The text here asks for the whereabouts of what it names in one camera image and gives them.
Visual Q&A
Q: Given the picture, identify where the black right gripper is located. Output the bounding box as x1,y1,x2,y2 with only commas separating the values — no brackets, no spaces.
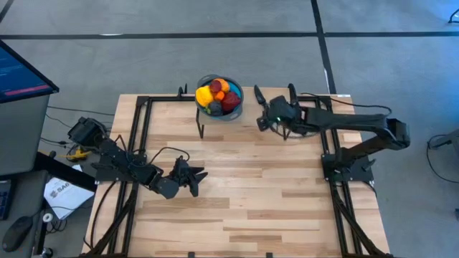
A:
254,85,306,139

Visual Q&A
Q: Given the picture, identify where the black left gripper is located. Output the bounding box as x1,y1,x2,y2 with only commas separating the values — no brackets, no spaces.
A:
170,156,209,199

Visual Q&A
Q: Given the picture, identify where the large dark red mango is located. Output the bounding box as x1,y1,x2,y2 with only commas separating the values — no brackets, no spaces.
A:
221,91,242,113

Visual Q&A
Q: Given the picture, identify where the teal collapsible bowl grey rim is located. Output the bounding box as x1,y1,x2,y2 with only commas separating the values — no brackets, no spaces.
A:
195,74,245,122

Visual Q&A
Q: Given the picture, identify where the dark avocado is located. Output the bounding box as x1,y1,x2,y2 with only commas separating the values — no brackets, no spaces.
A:
207,100,224,117

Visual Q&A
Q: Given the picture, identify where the yellow bell pepper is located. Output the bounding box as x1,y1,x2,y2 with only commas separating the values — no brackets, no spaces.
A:
195,85,215,108

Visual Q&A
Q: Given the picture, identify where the white paper sheet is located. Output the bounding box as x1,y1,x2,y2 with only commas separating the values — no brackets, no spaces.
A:
43,176,95,221

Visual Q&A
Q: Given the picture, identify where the dark grey desk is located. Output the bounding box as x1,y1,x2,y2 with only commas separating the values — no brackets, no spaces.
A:
0,151,98,258

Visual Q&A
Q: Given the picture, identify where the grey floor device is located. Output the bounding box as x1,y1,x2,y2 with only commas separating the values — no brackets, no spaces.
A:
427,129,459,151

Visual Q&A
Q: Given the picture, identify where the black computer mouse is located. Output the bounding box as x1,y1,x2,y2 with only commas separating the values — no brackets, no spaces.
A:
1,215,34,253

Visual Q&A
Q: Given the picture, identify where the black keyboard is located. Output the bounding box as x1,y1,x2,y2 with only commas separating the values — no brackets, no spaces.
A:
0,178,14,221

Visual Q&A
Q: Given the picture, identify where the monitor with blue screen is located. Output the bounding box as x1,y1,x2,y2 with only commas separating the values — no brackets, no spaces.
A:
0,39,60,105

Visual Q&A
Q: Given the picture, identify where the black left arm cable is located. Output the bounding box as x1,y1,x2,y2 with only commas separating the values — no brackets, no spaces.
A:
147,145,191,166

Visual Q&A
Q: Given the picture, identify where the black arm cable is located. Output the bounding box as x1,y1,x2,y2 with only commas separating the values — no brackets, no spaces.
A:
147,145,191,166
300,92,394,118

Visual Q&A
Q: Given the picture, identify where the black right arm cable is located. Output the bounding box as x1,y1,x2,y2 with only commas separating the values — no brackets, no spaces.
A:
300,92,394,118

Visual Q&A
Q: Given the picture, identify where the black aluminium table frame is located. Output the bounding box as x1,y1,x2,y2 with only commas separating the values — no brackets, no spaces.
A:
82,93,394,258

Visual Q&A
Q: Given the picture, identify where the yellow floor cable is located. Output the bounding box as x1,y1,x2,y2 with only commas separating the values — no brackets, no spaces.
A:
66,145,93,161

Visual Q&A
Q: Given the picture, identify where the black floor cable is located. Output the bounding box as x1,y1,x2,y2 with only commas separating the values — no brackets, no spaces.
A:
425,134,459,184
45,105,115,118

